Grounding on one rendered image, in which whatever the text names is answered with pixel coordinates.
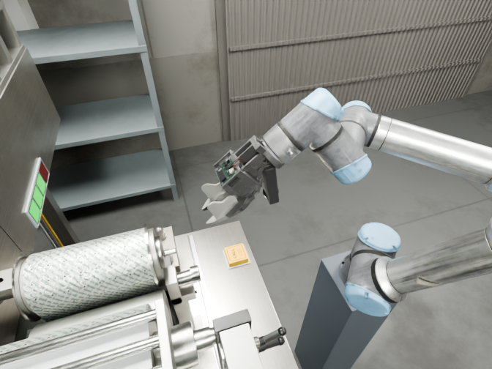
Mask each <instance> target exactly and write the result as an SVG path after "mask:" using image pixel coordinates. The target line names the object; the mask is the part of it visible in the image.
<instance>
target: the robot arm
mask: <svg viewBox="0 0 492 369"><path fill-rule="evenodd" d="M308 146H309V147H310V149H311V150H312V151H313V152H314V154H315V155H316V156H317V157H318V158H319V159H320V161H321V162H322V163H323V164H324V165H325V166H326V167H327V168H328V169H329V171H330V173H331V174H333V175H334V176H335V177H336V178H337V179H338V180H339V181H340V182H341V183H342V184H345V185H350V184H353V183H355V182H358V181H359V180H361V179H362V178H363V177H364V176H366V175H367V173H368V172H369V170H370V169H371V161H370V160H369V158H368V155H367V154H365V153H364V152H363V147H364V146H366V147H369V148H371V149H375V150H379V151H381V152H385V153H387V154H391V155H394V156H397V157H401V158H403V159H406V160H410V161H412V162H416V163H419V164H422V165H426V166H428V167H431V168H435V169H438V170H440V171H444V172H447V173H449V174H454V175H456V176H460V177H463V178H465V179H470V180H472V181H475V182H479V183H481V184H484V185H485V188H486V190H488V191H490V192H492V148H490V147H488V146H483V145H481V144H478V143H473V142H471V141H466V140H463V139H461V138H456V137H453V136H451V135H446V134H444V133H439V132H436V131H433V130H429V129H426V128H424V127H419V126H416V125H413V124H409V123H406V122H402V121H399V120H396V119H391V118H389V117H386V116H382V115H378V114H375V113H372V112H371V109H370V107H369V106H368V105H367V104H366V103H364V102H361V101H351V102H348V103H346V104H345V105H344V106H343V107H341V105H340V103H339V102H338V101H337V100H336V99H335V98H334V97H333V96H332V95H331V94H330V93H329V92H328V91H327V90H326V89H324V88H317V89H316V90H315V91H314V92H312V93H311V94H310V95H308V96H307V97H306V98H305V99H303V100H301V103H300V104H298V105H297V106H296V107H295V108H294V109H293V110H292V111H290V112H289V113H288V114H287V115H286V116H285V117H284V118H282V119H281V120H280V121H279V122H278V123H277V124H276V125H275V126H273V127H272V128H271V129H270V130H269V131H268V132H267V133H265V134H264V135H263V139H261V140H259V139H258V138H257V137H256V136H255V135H254V136H253V137H252V138H251V139H249V140H248V141H247V142H246V143H245V144H244V145H243V146H241V147H240V148H239V149H238V150H237V151H236V152H235V153H234V152H233V151H231V150H229V151H228V152H227V153H226V154H225V155H224V156H223V157H222V158H220V159H219V160H218V161H217V162H216V163H215V164H214V165H213V166H214V167H215V172H216V174H217V178H218V180H219V183H217V184H204V185H203V186H202V187H201V190H202V191H203V192H204V193H205V195H206V196H207V197H208V199H207V201H206V203H205V204H204V206H203V208H202V210H203V211H206V210H209V211H210V212H211V213H212V214H213V216H211V217H210V218H209V219H208V220H207V221H206V224H208V225H210V224H214V223H219V222H221V221H224V220H226V219H228V218H232V217H233V216H235V215H237V214H239V213H241V212H243V211H244V210H245V209H246V208H247V207H248V206H249V205H250V203H251V202H252V201H253V200H254V199H255V196H256V195H257V193H260V189H261V187H262V186H263V195H264V197H265V198H266V199H267V200H268V202H269V204H270V205H272V204H276V203H278V202H279V190H278V186H277V173H276V168H278V169H280V168H281V167H283V166H284V163H286V164H287V163H288V162H290V161H291V160H292V159H293V158H294V157H296V156H297V155H298V154H299V153H300V152H302V151H303V150H304V149H306V148H307V147H308ZM226 156H228V158H227V159H226V160H225V161H223V162H222V163H221V164H219V162H221V161H222V160H223V159H224V158H225V157H226ZM235 195H236V196H237V197H238V198H236V197H235ZM226 197H227V198H226ZM224 198H225V199H224ZM223 199H224V200H223ZM222 200H223V201H222ZM400 244H401V240H400V237H399V235H398V233H397V232H396V231H393V229H392V228H390V227H389V226H388V225H385V224H382V223H366V224H364V225H363V226H362V227H361V229H360V230H359V231H358V235H357V238H356V241H355V243H354V246H353V248H352V250H351V252H350V253H349V254H348V255H347V256H346V257H345V258H344V259H343V260H342V261H341V263H340V266H339V275H340V279H341V280H342V282H343V284H344V285H345V287H346V289H345V298H346V300H347V302H348V303H349V304H350V305H351V306H352V307H354V308H355V309H357V310H359V311H361V312H363V313H366V314H368V315H371V316H387V315H388V314H389V313H390V311H391V306H390V305H391V304H394V303H397V302H402V301H404V300H405V299H406V298H407V295H408V293H411V292H415V291H421V290H424V289H428V288H433V287H437V286H443V285H446V284H449V283H455V282H458V281H462V280H467V279H471V278H474V277H479V276H483V275H489V274H492V218H491V221H490V223H489V225H488V227H487V228H483V229H480V230H478V231H474V232H471V233H469V234H465V235H463V236H460V237H457V238H454V239H451V240H448V241H446V242H442V243H439V244H437V245H433V246H431V247H427V248H425V249H422V250H418V251H416V252H413V253H410V254H407V255H404V256H401V257H399V258H395V256H396V253H397V252H398V251H399V250H400Z"/></svg>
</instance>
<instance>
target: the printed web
mask: <svg viewBox="0 0 492 369"><path fill-rule="evenodd" d="M23 290H24V294H25V297H26V301H27V302H28V304H29V307H30V308H31V309H32V310H33V311H34V312H35V313H36V314H37V315H38V316H39V317H41V318H42V319H43V320H44V321H46V322H49V321H53V320H56V319H59V318H64V317H66V316H71V315H74V314H76V313H81V312H84V311H88V310H92V309H95V308H99V307H102V306H105V305H109V304H113V303H115V302H120V301H123V300H126V299H131V298H133V297H138V296H141V295H144V294H148V293H152V292H154V291H159V290H160V287H157V285H156V282H155V281H154V277H153V274H152V269H151V266H150V263H149V257H148V253H147V248H146V239H145V233H144V228H140V229H136V230H133V231H128V232H124V233H120V234H115V235H112V236H106V237H103V238H99V239H93V240H90V241H87V242H81V243H78V244H74V245H68V246H65V247H60V248H56V249H52V250H47V251H43V252H40V253H35V254H31V255H30V256H29V257H28V258H27V259H26V262H25V264H24V268H23ZM147 308H150V309H151V310H152V308H151V306H150V305H149V304H145V305H141V306H138V307H134V308H130V309H128V310H123V311H121V312H118V313H113V314H110V315H107V316H103V317H100V318H96V319H93V320H90V321H85V322H83V323H80V324H76V325H72V326H70V327H65V328H62V329H58V330H55V331H52V332H48V333H45V334H42V335H38V336H35V337H32V338H27V339H25V340H20V341H17V342H14V343H10V344H7V345H4V346H0V354H3V353H6V352H8V351H13V350H16V349H20V348H23V347H26V346H30V345H33V344H36V343H40V342H43V341H46V340H50V339H53V338H57V337H60V336H63V335H68V334H70V333H73V332H77V331H80V330H83V329H88V328H90V327H95V326H97V325H101V324H104V323H108V322H110V321H115V320H117V319H121V318H124V317H128V316H132V315H135V314H137V313H142V312H145V311H146V309H147Z"/></svg>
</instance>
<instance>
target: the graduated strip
mask: <svg viewBox="0 0 492 369"><path fill-rule="evenodd" d="M187 238H188V242H189V246H190V252H191V255H192V258H193V264H194V266H195V265H198V268H199V272H200V276H201V281H200V282H198V286H199V290H200V293H201V299H202V302H203V306H204V312H205V316H206V321H207V325H208V326H209V328H210V327H213V324H212V319H214V318H213V315H212V309H211V305H210V302H209V297H208V294H207V290H206V285H205V282H204V276H203V273H202V270H201V265H200V261H199V258H198V253H197V250H196V246H195V241H194V238H193V235H189V236H187ZM213 350H214V354H215V359H216V363H217V369H220V362H219V357H218V353H217V345H216V344H215V345H214V348H213Z"/></svg>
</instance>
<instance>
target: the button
mask: <svg viewBox="0 0 492 369"><path fill-rule="evenodd" d="M224 251H225V256H226V258H227V261H228V265H229V266H230V267H233V266H236V265H239V264H243V263H247V262H248V257H247V253H246V251H245V248H244V245H243V244H242V243H241V244H238V245H233V246H230V247H225V248H224Z"/></svg>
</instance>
